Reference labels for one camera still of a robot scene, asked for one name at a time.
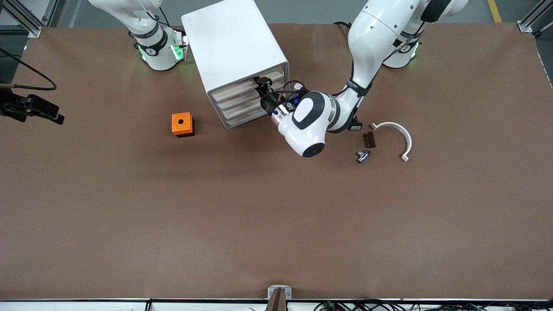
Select grey metal bracket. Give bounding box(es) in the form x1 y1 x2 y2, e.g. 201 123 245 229
268 285 292 311

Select white plastic drawer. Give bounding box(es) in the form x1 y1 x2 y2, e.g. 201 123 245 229
219 97 270 119
215 82 286 111
209 65 288 102
222 108 270 129

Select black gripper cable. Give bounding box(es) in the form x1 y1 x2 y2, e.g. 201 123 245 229
0 47 57 91
267 79 308 105

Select white drawer cabinet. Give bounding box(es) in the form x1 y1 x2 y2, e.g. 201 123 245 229
181 0 291 130

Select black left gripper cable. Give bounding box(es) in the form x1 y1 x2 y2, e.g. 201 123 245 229
267 79 308 105

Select aluminium frame post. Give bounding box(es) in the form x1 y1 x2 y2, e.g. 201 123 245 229
518 0 553 34
0 0 59 38

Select white table edge rail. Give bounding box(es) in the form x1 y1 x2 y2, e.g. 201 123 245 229
0 298 553 311

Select white half-ring pipe clamp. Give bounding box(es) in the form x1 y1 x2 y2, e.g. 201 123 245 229
370 122 413 162

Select orange box with hole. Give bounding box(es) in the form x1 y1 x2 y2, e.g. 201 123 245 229
172 112 195 138

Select brown upright bar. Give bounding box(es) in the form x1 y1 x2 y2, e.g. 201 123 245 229
270 289 286 311

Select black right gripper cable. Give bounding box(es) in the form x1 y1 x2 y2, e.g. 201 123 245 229
0 47 57 91

